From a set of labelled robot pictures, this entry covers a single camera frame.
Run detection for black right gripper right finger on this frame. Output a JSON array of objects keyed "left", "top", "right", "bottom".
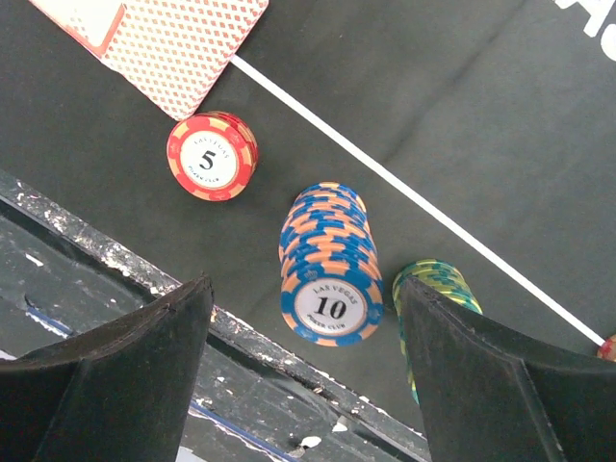
[{"left": 399, "top": 278, "right": 615, "bottom": 461}]

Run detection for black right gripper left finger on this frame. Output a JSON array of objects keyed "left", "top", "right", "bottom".
[{"left": 1, "top": 275, "right": 213, "bottom": 461}]

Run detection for red chips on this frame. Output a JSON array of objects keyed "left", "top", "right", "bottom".
[{"left": 596, "top": 334, "right": 616, "bottom": 362}]

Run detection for blue poker chip stack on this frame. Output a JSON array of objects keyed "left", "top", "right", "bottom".
[{"left": 278, "top": 182, "right": 384, "bottom": 347}]

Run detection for red poker chip stack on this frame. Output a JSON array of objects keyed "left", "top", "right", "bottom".
[{"left": 167, "top": 111, "right": 259, "bottom": 202}]

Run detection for green poker chip stack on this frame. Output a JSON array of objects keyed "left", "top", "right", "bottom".
[{"left": 392, "top": 259, "right": 482, "bottom": 403}]

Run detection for black poker table mat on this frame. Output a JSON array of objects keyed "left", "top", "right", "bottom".
[{"left": 1, "top": 1, "right": 615, "bottom": 428}]

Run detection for red-backed playing card deck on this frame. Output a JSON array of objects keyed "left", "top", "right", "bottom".
[{"left": 102, "top": 0, "right": 269, "bottom": 120}]

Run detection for red playing card box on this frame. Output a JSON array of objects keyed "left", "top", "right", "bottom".
[{"left": 31, "top": 0, "right": 126, "bottom": 60}]

